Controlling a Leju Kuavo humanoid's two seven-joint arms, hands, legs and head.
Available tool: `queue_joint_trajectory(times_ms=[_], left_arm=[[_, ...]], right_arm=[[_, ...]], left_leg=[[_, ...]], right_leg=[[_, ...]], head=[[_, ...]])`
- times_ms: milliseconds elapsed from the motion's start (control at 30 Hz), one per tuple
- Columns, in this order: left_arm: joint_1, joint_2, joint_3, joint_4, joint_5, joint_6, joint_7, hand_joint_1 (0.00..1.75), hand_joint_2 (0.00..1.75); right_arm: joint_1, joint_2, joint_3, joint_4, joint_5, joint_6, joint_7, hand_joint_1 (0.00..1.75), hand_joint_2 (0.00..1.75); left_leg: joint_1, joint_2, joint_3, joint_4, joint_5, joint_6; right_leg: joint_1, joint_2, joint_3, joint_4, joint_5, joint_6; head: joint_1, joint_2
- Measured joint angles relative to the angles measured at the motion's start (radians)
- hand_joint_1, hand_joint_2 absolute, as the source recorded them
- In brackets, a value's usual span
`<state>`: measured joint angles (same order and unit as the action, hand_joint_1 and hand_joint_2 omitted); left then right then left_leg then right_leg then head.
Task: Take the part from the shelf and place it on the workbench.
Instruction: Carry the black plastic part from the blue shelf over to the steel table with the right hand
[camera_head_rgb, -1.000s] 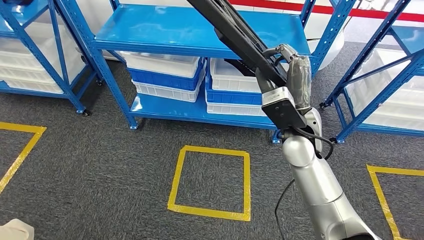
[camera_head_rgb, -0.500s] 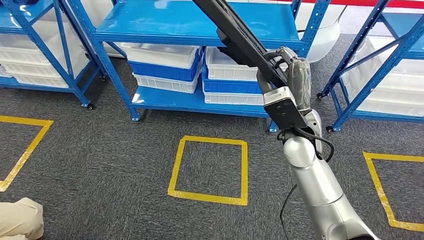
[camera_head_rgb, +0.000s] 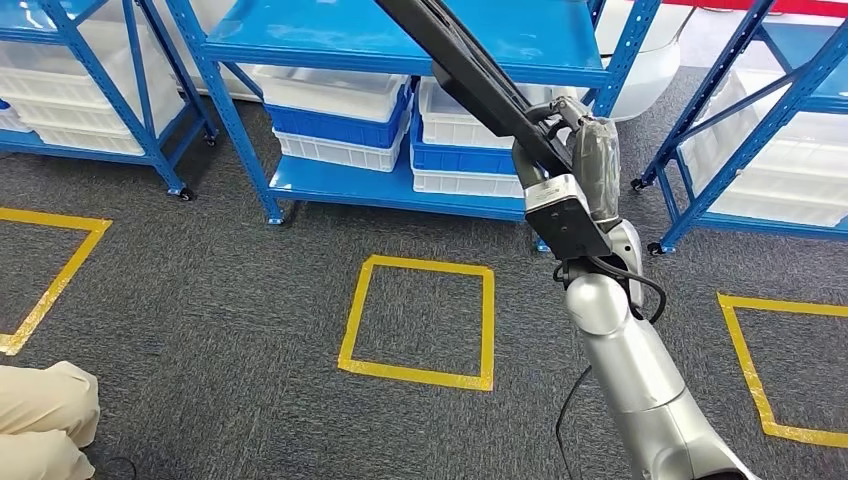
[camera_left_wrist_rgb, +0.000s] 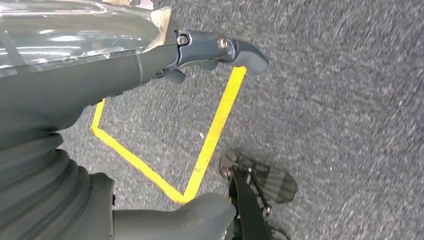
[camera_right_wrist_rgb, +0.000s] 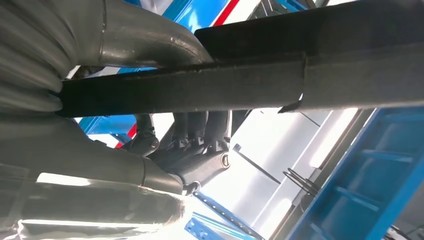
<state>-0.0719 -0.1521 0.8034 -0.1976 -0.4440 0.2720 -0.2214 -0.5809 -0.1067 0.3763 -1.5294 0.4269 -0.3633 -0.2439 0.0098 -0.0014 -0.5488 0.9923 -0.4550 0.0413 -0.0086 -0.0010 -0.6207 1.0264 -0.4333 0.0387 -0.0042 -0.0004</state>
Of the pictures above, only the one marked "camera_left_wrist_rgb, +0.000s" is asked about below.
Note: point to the yellow floor tape square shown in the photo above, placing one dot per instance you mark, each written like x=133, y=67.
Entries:
x=215, y=129

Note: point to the black left robot foot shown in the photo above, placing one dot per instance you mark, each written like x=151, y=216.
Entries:
x=275, y=185

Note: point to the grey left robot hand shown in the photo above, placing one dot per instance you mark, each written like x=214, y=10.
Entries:
x=82, y=82

